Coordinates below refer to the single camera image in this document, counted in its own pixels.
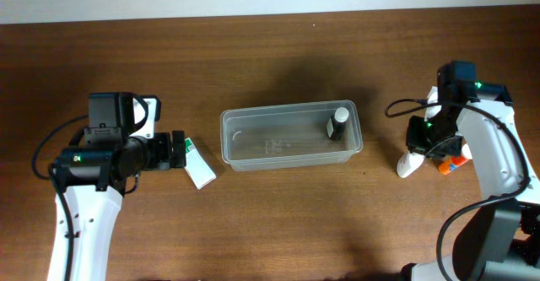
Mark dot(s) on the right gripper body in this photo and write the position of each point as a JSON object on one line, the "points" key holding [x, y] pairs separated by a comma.
{"points": [[424, 144]]}

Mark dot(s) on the white green medicine box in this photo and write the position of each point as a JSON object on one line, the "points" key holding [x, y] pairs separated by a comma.
{"points": [[196, 167]]}

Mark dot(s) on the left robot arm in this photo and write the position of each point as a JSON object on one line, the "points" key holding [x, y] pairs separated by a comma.
{"points": [[90, 178]]}

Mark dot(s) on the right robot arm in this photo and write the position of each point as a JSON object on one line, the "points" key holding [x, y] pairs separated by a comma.
{"points": [[496, 238]]}

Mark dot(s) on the orange tube white cap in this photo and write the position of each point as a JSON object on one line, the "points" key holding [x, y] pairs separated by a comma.
{"points": [[455, 162]]}

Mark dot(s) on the clear plastic container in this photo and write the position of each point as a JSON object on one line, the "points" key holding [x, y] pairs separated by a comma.
{"points": [[286, 136]]}

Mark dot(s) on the black bottle white cap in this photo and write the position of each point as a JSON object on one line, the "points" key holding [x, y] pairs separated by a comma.
{"points": [[337, 123]]}

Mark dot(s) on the white spray bottle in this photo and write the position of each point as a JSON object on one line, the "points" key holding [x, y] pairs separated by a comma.
{"points": [[409, 163]]}

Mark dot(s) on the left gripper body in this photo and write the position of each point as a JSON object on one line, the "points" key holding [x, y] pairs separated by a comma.
{"points": [[178, 148]]}

